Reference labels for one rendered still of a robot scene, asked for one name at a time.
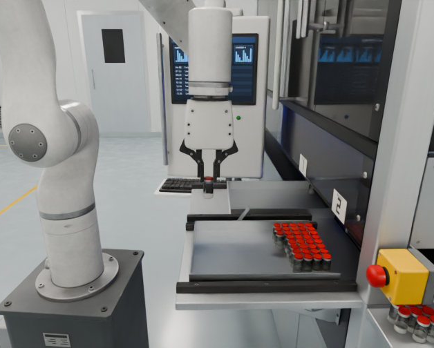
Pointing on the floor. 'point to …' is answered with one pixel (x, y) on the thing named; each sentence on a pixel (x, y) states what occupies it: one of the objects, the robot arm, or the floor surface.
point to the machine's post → (401, 148)
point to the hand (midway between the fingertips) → (208, 171)
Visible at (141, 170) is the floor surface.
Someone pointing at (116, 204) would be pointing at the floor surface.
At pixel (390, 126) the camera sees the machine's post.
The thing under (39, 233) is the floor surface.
